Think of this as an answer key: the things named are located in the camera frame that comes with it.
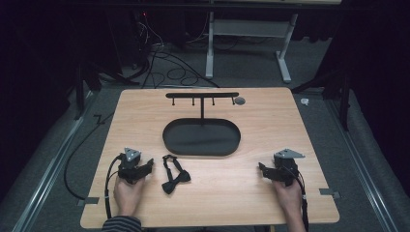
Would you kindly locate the person's left hand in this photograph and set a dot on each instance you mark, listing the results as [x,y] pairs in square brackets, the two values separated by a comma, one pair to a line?
[128,196]

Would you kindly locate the black hanger stand with tray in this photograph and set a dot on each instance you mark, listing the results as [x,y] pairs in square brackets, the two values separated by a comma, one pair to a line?
[201,138]

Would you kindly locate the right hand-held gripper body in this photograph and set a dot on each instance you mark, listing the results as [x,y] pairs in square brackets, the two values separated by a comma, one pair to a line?
[285,168]

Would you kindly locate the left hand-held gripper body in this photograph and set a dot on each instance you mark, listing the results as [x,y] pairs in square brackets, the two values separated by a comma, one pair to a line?
[129,167]

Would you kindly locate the black metal stand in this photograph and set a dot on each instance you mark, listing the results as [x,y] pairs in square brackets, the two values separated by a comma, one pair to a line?
[341,93]
[84,83]

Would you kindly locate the small white floor object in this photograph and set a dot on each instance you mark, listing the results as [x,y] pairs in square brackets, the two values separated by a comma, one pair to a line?
[304,101]

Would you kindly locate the white desk frame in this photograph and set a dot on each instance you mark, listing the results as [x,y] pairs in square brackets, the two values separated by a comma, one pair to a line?
[248,29]

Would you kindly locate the grey round table cap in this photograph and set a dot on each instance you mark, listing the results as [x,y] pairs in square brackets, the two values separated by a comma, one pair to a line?
[240,101]

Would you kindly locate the person's right hand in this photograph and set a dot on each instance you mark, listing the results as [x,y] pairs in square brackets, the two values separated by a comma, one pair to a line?
[288,197]

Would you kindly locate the grey tape strip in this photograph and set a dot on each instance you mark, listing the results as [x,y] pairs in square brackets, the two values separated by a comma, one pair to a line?
[87,201]
[329,192]

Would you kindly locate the metal floor rail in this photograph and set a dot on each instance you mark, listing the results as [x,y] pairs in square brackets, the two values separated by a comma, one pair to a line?
[48,180]
[364,167]

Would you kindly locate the black bow tie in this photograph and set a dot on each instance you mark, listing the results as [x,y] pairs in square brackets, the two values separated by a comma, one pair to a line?
[175,179]

